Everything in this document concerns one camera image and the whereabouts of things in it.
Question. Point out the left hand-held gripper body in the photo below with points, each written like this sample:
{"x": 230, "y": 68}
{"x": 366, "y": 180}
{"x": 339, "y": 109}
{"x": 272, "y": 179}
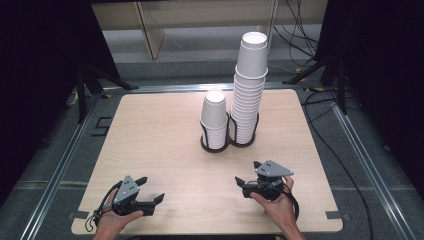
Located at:
{"x": 128, "y": 190}

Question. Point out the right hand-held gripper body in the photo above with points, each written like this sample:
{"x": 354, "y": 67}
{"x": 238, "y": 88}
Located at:
{"x": 271, "y": 170}

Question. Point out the tall stack of white paper cups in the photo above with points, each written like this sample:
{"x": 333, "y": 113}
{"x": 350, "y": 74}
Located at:
{"x": 245, "y": 116}

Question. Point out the person's left hand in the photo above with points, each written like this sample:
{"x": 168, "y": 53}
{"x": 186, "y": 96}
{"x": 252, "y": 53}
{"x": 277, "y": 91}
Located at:
{"x": 111, "y": 223}

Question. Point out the person's right hand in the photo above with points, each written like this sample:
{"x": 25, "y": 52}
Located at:
{"x": 278, "y": 208}

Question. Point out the black metal stand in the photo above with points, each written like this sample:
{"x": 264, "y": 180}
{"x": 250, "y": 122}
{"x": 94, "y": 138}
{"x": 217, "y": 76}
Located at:
{"x": 83, "y": 90}
{"x": 340, "y": 83}

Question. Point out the black curtain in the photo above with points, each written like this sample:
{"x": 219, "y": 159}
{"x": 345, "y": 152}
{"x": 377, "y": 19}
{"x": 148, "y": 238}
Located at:
{"x": 40, "y": 83}
{"x": 383, "y": 83}

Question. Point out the light wooden shelf unit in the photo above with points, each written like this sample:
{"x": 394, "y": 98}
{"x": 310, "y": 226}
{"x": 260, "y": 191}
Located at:
{"x": 206, "y": 13}

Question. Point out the metal floor rail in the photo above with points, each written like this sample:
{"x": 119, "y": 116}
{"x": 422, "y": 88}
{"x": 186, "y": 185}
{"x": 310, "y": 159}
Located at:
{"x": 56, "y": 173}
{"x": 173, "y": 87}
{"x": 370, "y": 170}

